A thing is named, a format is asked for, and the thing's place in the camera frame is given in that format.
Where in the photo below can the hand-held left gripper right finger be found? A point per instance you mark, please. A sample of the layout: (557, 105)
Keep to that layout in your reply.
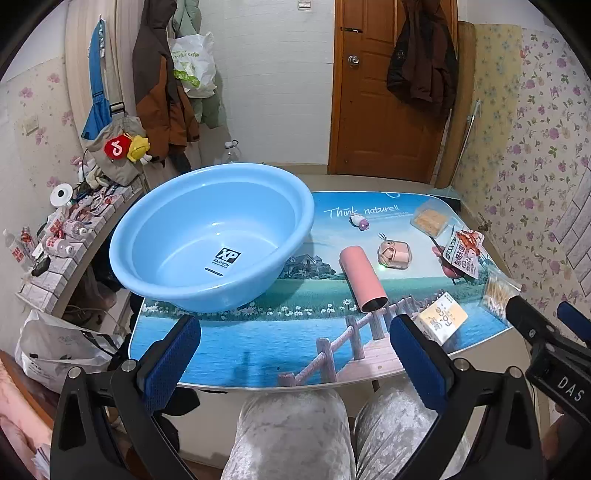
(415, 364)

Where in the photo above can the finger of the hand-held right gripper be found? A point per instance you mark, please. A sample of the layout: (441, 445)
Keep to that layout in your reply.
(524, 314)
(572, 317)

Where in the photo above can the pile of red label bottles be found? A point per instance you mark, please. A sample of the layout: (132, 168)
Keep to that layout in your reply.
(69, 228)

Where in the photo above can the grey shoulder bag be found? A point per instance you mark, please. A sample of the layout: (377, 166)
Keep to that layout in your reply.
(115, 173)

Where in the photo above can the white green plastic bag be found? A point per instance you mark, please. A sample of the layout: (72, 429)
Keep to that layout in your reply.
(194, 64)

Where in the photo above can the dark brown jacket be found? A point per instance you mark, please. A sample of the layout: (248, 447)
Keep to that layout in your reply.
(420, 60)

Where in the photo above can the blue bag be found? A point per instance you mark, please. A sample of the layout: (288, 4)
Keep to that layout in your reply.
(96, 92)

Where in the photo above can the small white purple toy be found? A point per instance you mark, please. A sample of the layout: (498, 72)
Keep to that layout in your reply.
(359, 222)

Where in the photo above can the person's legs in grey pants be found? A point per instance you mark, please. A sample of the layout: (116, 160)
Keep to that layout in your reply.
(291, 438)

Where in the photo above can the white light switch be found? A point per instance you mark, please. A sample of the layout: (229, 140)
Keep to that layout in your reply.
(304, 4)

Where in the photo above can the crayfish print snack packet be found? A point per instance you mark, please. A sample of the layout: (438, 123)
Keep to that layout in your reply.
(464, 258)

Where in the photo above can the yellow plush pendant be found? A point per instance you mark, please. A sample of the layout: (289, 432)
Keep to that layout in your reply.
(138, 147)

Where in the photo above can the large clear water bottle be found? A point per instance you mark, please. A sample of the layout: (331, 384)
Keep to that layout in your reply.
(232, 154)

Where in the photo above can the red plush pendant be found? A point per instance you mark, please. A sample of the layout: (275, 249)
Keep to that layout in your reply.
(116, 147)

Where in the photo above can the bag of cotton swabs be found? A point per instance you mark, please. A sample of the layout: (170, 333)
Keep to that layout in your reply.
(496, 290)

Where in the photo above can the brick pattern shelf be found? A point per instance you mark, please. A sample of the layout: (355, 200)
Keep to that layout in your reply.
(55, 277)

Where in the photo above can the person's right leg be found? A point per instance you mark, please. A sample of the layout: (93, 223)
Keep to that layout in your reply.
(392, 429)

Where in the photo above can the pale green jacket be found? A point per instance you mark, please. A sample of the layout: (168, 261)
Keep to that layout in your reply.
(210, 113)

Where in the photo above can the white wall socket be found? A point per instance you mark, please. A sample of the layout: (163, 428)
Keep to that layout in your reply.
(31, 125)

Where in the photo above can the wall tap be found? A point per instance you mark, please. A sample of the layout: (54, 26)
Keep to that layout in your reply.
(484, 225)

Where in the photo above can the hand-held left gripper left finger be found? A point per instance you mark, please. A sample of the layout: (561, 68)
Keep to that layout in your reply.
(171, 364)

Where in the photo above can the teal broom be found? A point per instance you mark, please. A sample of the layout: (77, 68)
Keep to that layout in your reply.
(466, 138)

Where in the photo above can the clear plastic box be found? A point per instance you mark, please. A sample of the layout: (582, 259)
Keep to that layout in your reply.
(430, 221)

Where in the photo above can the brown orange jacket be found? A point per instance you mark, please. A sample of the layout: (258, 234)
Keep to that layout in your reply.
(157, 92)

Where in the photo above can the landscape printed desktop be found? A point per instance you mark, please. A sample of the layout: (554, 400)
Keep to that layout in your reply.
(258, 341)

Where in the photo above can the white shopping bag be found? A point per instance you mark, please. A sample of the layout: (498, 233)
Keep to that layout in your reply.
(60, 346)

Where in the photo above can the metal door knob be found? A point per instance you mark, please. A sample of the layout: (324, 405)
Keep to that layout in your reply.
(353, 60)

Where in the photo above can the brown wooden door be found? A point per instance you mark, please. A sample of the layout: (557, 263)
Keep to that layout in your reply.
(383, 115)

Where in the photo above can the yellow white small box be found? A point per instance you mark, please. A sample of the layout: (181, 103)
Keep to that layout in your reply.
(443, 316)

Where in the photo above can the light blue plastic basin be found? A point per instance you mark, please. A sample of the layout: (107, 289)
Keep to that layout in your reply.
(184, 240)

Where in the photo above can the pink cylinder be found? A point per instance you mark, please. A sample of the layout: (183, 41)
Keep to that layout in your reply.
(360, 277)

